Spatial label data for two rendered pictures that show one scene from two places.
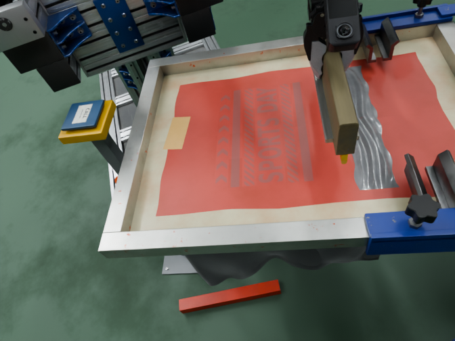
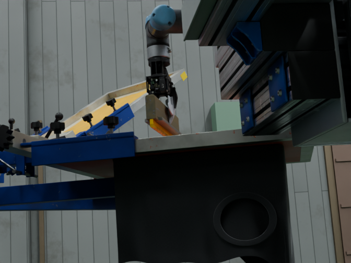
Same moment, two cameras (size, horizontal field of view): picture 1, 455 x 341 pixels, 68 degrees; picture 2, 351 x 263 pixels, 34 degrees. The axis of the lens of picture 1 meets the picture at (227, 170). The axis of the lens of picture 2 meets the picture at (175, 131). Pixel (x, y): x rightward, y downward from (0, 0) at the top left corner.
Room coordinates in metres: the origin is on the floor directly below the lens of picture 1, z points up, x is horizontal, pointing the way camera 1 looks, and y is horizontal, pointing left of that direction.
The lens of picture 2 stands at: (2.30, -0.40, 0.72)
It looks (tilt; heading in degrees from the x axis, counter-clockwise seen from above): 10 degrees up; 174
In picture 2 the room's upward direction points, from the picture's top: 4 degrees counter-clockwise
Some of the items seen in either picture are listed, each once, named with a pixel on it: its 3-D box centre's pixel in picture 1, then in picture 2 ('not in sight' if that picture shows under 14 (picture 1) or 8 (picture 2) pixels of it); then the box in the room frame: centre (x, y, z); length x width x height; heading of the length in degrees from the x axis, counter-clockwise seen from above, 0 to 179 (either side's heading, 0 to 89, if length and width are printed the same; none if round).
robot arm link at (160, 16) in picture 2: not in sight; (166, 21); (0.60, -0.23, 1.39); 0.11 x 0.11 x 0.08; 4
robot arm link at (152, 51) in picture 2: not in sight; (159, 55); (0.50, -0.25, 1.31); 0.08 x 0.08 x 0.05
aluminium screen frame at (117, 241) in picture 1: (296, 121); (186, 156); (0.50, -0.18, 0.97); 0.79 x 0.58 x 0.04; 73
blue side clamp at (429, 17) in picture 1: (382, 31); (84, 150); (0.70, -0.49, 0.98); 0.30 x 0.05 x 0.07; 73
